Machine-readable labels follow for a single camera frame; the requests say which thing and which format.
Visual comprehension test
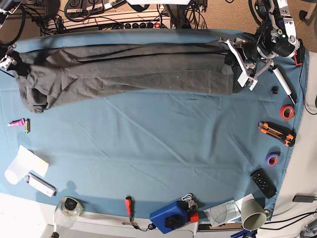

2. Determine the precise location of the orange black utility knife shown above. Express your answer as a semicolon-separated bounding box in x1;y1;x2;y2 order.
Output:
258;121;296;147

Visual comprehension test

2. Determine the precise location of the white rectangular device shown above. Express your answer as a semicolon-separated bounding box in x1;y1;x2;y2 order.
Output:
24;173;56;197

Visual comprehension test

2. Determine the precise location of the pink tube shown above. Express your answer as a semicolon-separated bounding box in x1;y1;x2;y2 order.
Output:
7;119;25;127

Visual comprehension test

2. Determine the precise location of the small red cube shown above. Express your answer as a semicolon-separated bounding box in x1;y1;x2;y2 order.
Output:
189;211;199;223

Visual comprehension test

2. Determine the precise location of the white paper sheet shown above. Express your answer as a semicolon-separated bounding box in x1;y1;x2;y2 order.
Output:
4;145;49;185

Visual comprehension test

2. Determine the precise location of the black power adapter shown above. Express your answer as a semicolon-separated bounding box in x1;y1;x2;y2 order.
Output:
292;193;316;203

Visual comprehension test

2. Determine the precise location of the blue box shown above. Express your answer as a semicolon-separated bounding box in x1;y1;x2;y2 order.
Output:
150;201;190;234

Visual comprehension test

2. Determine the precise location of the small black plastic clip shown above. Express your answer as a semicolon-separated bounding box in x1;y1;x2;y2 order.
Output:
271;86;279;95

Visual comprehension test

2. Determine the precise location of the white marker pen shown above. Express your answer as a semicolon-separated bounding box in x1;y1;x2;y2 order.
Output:
272;66;296;105

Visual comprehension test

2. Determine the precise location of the orange black clamp tool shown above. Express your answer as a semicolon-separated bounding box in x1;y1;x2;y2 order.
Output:
294;39;305;66

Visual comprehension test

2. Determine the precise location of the grey paper cup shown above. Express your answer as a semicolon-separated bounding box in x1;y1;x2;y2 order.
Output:
241;199;267;231

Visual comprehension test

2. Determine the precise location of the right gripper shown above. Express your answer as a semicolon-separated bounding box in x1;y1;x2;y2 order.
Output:
0;44;30;76

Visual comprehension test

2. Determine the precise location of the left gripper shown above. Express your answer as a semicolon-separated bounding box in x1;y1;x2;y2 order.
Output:
224;38;274;79

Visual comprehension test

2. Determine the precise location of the red handled screwdriver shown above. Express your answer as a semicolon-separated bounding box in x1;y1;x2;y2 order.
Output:
125;196;134;223

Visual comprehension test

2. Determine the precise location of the silver carabiner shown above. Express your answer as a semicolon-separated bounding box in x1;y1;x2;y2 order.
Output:
181;193;193;202

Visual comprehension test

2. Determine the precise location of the black remote control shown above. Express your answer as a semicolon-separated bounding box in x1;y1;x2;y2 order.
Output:
250;168;277;199

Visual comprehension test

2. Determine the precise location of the printed paper sheet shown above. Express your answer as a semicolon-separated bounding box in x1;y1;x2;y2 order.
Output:
204;193;254;228

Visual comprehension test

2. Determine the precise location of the red tape roll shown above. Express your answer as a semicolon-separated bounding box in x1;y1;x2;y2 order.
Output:
280;105;295;120

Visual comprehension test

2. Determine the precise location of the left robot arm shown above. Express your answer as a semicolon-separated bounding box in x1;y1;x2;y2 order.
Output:
225;0;301;79

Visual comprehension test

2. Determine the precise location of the dark grey T-shirt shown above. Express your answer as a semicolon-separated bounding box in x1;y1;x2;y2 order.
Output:
13;42;234;113

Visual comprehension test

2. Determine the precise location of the black power strip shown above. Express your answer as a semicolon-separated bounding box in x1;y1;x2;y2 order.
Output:
123;22;161;29

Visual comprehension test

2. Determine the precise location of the clear glass jar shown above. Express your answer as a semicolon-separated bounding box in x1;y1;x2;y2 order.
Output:
53;196;83;231

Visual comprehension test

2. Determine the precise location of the purple tape roll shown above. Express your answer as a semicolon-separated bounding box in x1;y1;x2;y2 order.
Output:
265;152;280;167

